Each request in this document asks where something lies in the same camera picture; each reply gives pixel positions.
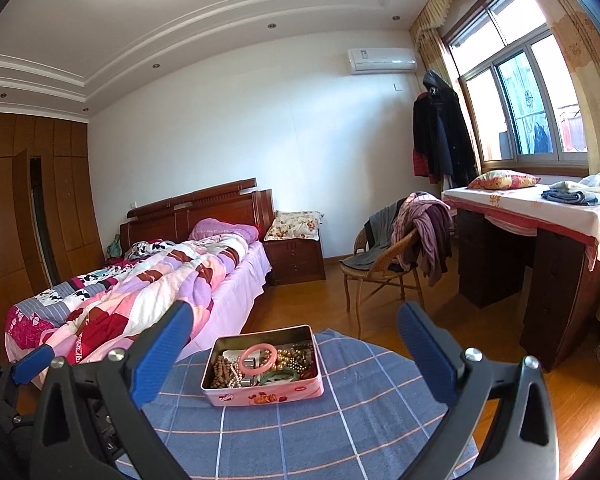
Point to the pink bangle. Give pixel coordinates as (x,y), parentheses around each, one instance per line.
(275,355)

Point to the black white patterned blanket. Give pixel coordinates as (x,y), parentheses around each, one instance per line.
(150,249)

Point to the beige patterned curtain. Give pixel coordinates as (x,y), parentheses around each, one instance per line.
(580,35)

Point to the dark hanging coats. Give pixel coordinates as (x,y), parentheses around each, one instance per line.
(445,130)

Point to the pink tin box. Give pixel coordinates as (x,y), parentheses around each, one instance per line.
(260,399)

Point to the red hanging garment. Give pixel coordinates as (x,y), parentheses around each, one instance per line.
(420,165)

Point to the red yellow floral pillow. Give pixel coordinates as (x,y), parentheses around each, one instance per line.
(502,180)

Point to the rattan chair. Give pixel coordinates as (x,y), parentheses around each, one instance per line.
(375,272)

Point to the dark wooden desk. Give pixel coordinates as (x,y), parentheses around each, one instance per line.
(560,290)

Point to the green bag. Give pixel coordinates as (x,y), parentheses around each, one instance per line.
(115,249)

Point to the pink plaid garment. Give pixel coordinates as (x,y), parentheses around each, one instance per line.
(410,220)

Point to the wooden wardrobe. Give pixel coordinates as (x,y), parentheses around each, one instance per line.
(70,190)

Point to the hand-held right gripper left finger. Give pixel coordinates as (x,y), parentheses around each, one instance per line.
(165,350)

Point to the white red desk cloth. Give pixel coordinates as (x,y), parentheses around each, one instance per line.
(530,212)

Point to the folded blue jeans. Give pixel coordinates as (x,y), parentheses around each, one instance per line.
(572,196)

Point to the blue checked tablecloth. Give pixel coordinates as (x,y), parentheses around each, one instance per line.
(330,435)

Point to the pale folded cloth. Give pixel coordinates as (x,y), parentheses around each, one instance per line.
(597,182)

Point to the patchwork quilt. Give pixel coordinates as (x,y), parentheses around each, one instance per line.
(140,290)

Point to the wooden nightstand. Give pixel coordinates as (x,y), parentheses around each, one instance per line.
(295,262)

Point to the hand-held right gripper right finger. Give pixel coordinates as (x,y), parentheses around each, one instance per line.
(427,350)

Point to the white air conditioner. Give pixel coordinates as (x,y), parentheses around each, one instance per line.
(382,60)

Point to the floral pillow with frill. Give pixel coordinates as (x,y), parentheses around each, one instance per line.
(295,225)

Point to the purple garment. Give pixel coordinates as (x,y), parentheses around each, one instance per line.
(437,245)

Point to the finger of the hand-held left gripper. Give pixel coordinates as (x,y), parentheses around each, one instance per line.
(30,365)

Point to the grey garment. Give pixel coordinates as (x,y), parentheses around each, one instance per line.
(375,240)

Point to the green bangle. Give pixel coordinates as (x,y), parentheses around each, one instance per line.
(280,376)

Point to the newspaper lining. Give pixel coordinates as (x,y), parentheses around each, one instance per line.
(230,352)

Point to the wooden bed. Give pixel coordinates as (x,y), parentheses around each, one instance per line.
(210,200)

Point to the window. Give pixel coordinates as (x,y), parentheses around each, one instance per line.
(520,85)

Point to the pink pillow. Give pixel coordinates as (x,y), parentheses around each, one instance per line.
(225,230)

